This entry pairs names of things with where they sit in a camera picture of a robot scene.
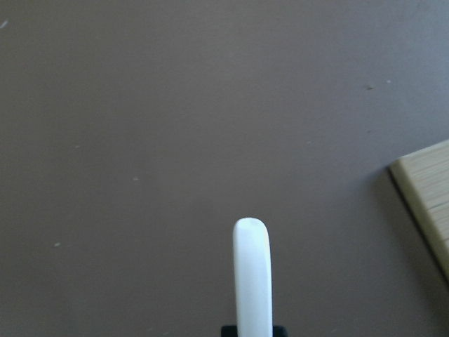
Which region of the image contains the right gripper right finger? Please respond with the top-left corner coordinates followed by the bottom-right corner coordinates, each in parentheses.
top-left (273, 325), bottom-right (288, 337)

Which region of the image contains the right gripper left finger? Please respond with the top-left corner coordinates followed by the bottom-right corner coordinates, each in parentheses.
top-left (220, 325), bottom-right (239, 337)

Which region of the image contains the white ceramic spoon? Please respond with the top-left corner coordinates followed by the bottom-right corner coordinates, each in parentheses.
top-left (233, 218), bottom-right (273, 337)

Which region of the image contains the bamboo cutting board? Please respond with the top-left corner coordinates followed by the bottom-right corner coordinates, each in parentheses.
top-left (387, 140), bottom-right (448, 279)

